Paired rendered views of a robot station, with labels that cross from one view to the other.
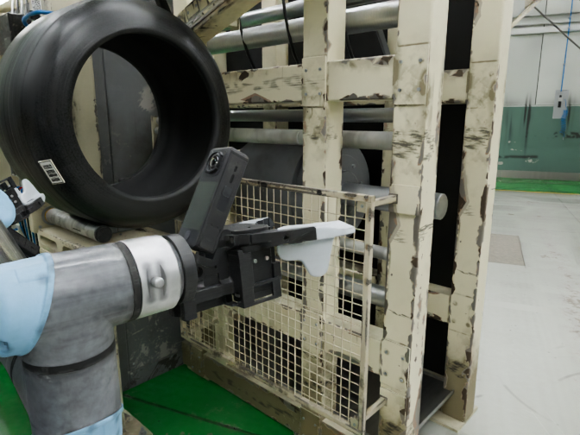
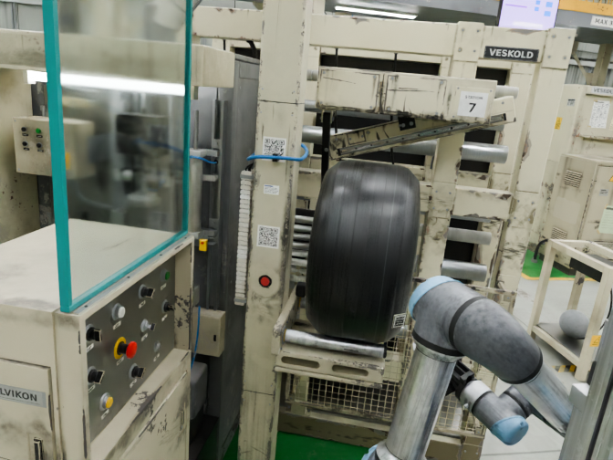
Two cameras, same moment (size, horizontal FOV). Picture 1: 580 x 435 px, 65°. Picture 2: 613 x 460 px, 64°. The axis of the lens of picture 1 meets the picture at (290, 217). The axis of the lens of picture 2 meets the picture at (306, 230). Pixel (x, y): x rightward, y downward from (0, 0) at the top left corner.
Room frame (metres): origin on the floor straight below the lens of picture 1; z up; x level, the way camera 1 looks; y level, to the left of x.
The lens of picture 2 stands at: (0.10, 1.53, 1.71)
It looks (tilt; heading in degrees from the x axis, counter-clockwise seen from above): 16 degrees down; 326
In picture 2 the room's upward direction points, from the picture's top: 5 degrees clockwise
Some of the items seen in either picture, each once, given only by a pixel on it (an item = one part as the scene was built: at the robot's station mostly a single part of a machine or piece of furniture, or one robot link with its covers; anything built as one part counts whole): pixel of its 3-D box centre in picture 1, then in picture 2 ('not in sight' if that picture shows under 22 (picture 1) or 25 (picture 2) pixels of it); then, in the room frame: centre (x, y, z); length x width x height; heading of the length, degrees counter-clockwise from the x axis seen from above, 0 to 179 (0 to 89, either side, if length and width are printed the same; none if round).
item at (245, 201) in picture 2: not in sight; (245, 238); (1.54, 0.80, 1.19); 0.05 x 0.04 x 0.48; 137
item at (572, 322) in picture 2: not in sight; (585, 306); (1.62, -1.93, 0.40); 0.60 x 0.35 x 0.80; 157
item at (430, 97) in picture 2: not in sight; (402, 95); (1.48, 0.22, 1.71); 0.61 x 0.25 x 0.15; 47
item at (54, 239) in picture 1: (77, 245); (330, 360); (1.24, 0.61, 0.83); 0.36 x 0.09 x 0.06; 47
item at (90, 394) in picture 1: (70, 390); not in sight; (0.38, 0.21, 0.94); 0.11 x 0.08 x 0.11; 41
